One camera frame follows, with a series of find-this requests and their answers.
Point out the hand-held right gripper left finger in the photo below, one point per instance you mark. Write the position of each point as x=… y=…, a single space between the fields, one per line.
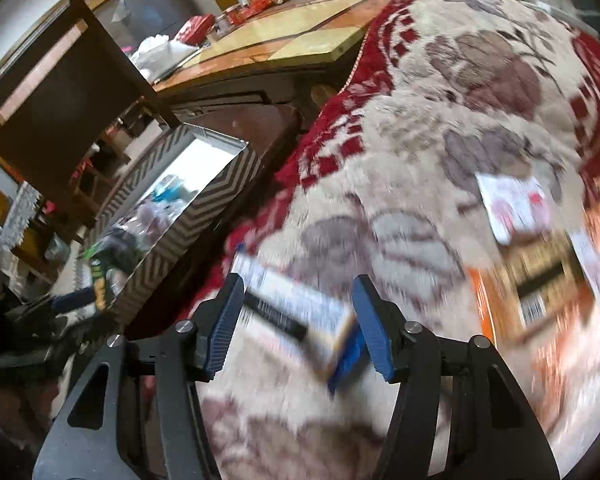
x=222 y=330

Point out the red gift box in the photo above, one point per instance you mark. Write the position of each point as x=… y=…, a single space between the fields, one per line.
x=195 y=27

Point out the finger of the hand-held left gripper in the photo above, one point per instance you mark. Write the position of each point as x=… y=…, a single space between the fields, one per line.
x=75 y=299

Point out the black green snack packet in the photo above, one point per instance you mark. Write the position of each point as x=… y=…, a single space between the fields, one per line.
x=115 y=255

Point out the orange snack packet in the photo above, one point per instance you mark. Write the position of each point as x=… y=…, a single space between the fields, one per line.
x=482 y=300

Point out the zigzag patterned storage box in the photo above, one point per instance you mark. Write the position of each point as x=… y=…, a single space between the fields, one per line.
x=215 y=205

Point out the blue and white snack box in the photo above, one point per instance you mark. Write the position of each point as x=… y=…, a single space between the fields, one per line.
x=300 y=305

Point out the wooden table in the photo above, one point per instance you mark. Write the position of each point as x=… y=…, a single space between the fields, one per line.
x=280 y=40

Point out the white pink snack packet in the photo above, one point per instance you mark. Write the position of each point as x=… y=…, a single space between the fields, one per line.
x=515 y=205

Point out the white lace cloth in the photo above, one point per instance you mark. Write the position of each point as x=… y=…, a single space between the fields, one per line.
x=20 y=215

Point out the yellow brown snack packet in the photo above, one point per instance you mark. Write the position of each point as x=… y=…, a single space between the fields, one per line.
x=535 y=265

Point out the white plastic bag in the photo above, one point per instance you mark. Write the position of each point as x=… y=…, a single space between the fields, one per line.
x=162 y=52

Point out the grey refrigerator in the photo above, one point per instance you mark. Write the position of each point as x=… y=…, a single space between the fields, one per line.
x=160 y=5

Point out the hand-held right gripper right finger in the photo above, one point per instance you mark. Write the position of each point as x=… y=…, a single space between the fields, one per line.
x=375 y=330

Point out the floral plush blanket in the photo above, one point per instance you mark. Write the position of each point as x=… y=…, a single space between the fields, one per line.
x=430 y=110

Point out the blue packet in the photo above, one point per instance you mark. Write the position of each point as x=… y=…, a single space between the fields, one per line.
x=167 y=190

